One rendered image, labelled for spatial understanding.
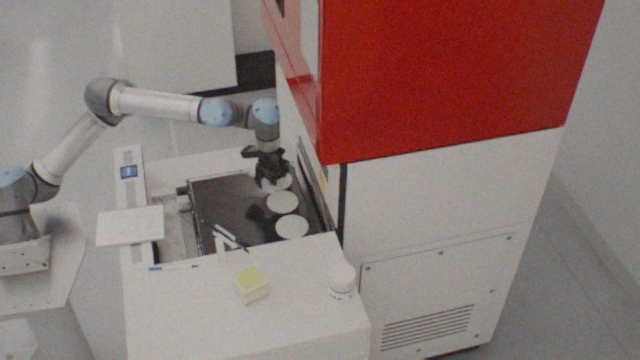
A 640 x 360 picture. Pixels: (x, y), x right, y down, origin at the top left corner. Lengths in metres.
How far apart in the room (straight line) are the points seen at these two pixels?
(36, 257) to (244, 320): 0.73
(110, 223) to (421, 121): 0.96
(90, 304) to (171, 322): 1.37
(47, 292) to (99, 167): 1.71
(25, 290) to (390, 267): 1.14
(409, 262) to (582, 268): 1.35
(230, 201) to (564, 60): 1.09
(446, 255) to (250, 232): 0.66
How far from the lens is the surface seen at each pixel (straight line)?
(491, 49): 1.69
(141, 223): 1.99
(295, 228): 2.01
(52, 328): 2.40
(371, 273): 2.13
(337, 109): 1.62
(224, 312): 1.75
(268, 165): 1.99
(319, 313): 1.73
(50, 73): 4.61
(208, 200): 2.12
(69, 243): 2.21
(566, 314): 3.12
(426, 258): 2.17
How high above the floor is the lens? 2.39
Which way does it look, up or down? 44 degrees down
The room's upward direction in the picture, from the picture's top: 1 degrees clockwise
